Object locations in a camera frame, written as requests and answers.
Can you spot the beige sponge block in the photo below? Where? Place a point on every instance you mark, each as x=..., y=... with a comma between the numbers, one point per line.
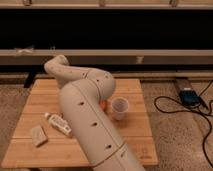
x=38, y=135

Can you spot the grey metal rail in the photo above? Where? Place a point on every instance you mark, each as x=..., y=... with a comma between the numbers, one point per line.
x=30, y=56

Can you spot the white plastic bottle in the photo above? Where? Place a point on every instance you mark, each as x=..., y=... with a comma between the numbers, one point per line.
x=59, y=123

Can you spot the black power adapter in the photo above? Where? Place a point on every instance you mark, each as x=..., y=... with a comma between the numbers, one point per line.
x=189, y=97

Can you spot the orange bowl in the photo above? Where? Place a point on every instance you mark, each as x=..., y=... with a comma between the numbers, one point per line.
x=103, y=105

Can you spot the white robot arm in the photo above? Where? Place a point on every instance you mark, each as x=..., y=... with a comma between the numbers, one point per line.
x=81, y=89

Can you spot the clear plastic cup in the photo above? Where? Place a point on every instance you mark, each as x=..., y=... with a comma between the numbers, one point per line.
x=120, y=107

